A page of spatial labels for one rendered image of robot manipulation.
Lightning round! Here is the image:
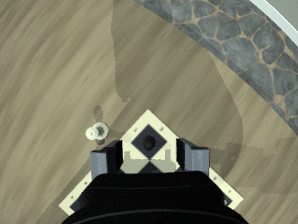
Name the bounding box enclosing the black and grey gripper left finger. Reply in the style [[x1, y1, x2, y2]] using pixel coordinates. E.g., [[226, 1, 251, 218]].
[[90, 140, 123, 180]]

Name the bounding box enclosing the black chess pawn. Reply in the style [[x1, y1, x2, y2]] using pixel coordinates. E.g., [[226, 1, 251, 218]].
[[142, 136, 156, 149]]

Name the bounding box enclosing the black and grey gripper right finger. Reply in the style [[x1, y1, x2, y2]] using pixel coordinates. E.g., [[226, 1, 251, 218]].
[[176, 138, 210, 177]]

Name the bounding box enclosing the cream and dark grey chessboard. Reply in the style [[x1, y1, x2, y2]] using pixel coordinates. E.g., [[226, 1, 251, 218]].
[[59, 110, 243, 216]]

